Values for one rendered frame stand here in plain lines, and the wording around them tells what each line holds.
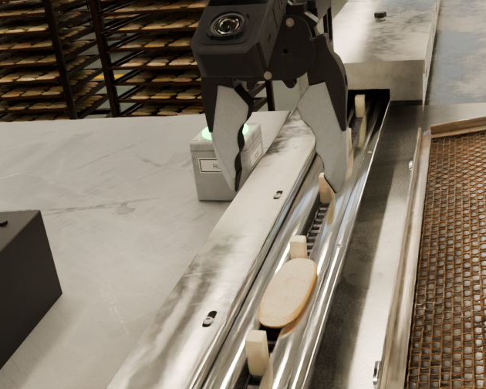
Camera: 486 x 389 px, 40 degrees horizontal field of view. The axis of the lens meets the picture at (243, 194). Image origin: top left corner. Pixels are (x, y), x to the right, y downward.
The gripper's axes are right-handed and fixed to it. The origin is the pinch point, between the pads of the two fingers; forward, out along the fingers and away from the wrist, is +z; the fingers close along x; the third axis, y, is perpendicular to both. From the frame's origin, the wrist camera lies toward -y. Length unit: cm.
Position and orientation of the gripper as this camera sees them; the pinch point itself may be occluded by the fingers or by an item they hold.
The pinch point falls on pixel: (281, 183)
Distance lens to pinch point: 53.0
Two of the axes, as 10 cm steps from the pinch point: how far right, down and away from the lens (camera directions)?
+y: 2.9, -4.3, 8.6
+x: -9.5, -0.2, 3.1
